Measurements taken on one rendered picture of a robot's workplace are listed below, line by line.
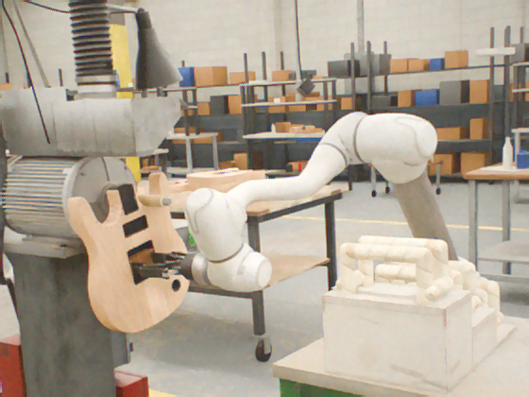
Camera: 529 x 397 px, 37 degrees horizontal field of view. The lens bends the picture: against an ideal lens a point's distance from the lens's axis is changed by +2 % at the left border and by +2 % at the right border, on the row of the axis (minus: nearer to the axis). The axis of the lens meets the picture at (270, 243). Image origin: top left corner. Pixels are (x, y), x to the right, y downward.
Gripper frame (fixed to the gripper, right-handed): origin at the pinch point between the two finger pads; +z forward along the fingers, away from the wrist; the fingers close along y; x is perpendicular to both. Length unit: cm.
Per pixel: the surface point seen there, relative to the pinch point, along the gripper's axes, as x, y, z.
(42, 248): 4.3, -5.8, 33.9
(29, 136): 35, 4, 39
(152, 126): 37.0, 2.3, -11.6
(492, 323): -12, 12, -92
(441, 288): 4, -8, -91
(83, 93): 46.7, 0.1, 8.1
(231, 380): -132, 142, 109
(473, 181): -83, 356, 52
